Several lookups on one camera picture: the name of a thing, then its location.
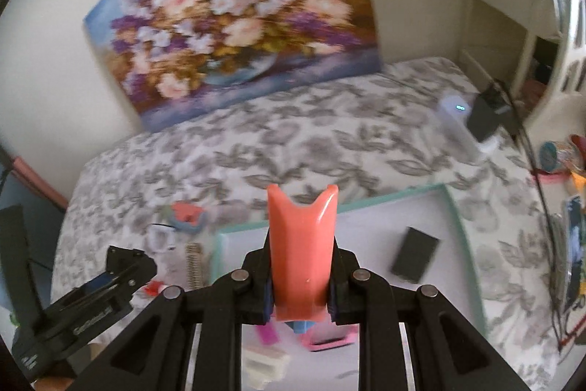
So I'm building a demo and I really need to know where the white shelf furniture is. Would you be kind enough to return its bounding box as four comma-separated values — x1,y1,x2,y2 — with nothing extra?
459,0,562,95

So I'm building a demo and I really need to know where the black charger block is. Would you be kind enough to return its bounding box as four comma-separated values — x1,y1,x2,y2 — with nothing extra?
390,227,440,284

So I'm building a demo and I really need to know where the floral grey white blanket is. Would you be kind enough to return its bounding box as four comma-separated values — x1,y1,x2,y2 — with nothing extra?
52,58,558,390

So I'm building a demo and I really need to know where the white charger cube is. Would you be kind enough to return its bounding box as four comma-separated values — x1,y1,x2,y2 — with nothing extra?
241,346,291,390

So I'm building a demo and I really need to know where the pink blue green toy knife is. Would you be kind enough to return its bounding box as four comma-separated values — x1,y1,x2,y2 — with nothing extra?
167,202,207,234

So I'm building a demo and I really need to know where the purple translucent lighter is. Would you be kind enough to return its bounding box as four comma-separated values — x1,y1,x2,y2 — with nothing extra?
255,322,279,346

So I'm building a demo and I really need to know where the pink smart watch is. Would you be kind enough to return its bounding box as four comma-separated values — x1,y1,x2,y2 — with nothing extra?
300,321,360,352

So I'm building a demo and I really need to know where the black cable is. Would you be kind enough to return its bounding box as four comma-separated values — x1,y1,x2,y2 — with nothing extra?
493,78,573,342

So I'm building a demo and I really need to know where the teal white shallow box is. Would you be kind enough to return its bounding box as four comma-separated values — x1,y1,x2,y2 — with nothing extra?
212,185,515,390

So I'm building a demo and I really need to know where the black plugged power adapter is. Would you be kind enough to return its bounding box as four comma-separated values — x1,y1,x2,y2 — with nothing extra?
466,87,516,142

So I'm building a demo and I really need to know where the greek pattern lighter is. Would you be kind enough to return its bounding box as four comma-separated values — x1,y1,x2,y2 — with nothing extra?
186,243,205,291

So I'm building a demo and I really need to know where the orange blue toy knife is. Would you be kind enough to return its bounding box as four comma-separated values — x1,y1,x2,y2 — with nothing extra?
267,185,339,321

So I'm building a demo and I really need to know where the colourful stationery pile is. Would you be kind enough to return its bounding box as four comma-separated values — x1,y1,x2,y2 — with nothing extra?
537,141,585,325

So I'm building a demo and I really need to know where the white power strip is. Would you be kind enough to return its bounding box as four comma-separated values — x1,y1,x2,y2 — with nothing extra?
435,94,500,163

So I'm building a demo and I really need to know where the person's hand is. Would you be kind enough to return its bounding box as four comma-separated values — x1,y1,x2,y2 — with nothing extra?
34,376,74,391

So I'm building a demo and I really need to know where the floral painting canvas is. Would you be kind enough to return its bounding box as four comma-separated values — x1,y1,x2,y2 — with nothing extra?
84,0,381,131

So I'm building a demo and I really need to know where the red white glue bottle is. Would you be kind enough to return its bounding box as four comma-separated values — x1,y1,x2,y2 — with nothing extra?
141,280,168,298

